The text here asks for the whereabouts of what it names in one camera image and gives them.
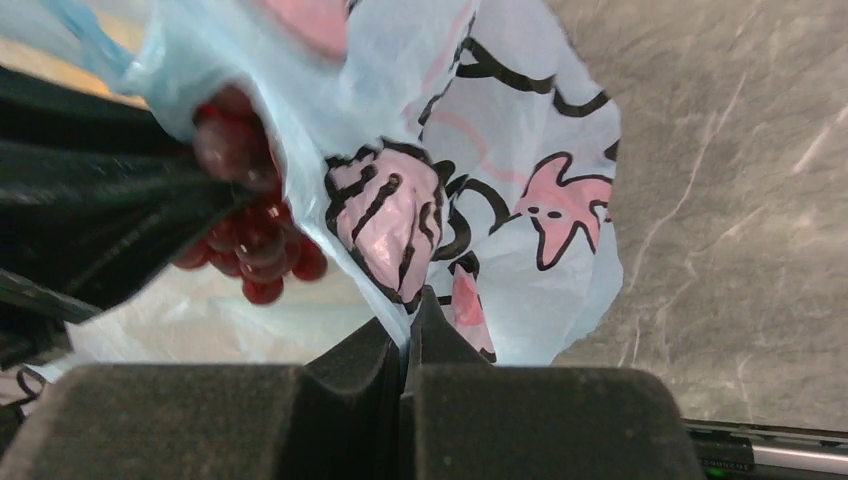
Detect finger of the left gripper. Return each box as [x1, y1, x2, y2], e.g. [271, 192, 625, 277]
[1, 68, 254, 368]

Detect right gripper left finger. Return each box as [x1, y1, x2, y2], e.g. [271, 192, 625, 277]
[1, 322, 399, 479]

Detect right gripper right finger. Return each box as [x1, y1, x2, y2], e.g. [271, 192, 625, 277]
[398, 288, 702, 480]

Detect dark fake grapes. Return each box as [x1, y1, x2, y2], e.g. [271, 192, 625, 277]
[172, 85, 329, 305]

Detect light blue plastic bag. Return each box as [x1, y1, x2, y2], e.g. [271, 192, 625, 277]
[1, 1, 623, 366]

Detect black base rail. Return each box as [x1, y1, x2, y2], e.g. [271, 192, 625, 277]
[684, 420, 847, 480]

